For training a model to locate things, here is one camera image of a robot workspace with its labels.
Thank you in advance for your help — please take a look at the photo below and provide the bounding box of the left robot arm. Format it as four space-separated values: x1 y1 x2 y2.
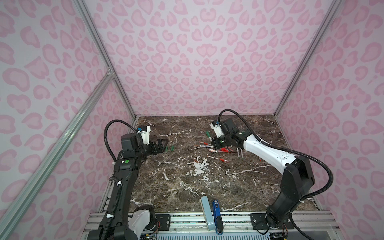
87 132 169 240

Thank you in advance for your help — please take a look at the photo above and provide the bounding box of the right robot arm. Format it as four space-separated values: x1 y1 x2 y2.
210 118 315 229

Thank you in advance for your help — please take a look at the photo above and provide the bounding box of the blue black tool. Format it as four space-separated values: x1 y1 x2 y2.
213 200 224 236

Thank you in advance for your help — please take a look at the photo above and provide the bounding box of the light blue box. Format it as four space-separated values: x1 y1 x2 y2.
200 196 216 231

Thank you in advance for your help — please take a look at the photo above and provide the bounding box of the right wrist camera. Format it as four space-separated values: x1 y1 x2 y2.
210 121 225 138

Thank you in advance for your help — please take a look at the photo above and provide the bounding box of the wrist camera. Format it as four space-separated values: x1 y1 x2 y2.
210 121 225 138
137 125 151 145

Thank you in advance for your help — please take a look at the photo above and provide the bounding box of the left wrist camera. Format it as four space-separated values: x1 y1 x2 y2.
137 125 151 145

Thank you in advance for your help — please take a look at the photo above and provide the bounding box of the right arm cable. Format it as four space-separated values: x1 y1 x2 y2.
217 108 334 202

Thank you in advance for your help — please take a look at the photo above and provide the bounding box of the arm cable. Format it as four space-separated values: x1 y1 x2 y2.
98 119 139 240
217 108 334 202

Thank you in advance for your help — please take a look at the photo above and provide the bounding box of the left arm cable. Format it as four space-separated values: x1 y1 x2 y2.
98 119 139 240

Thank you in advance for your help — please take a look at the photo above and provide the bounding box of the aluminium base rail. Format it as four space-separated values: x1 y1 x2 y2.
82 210 340 240

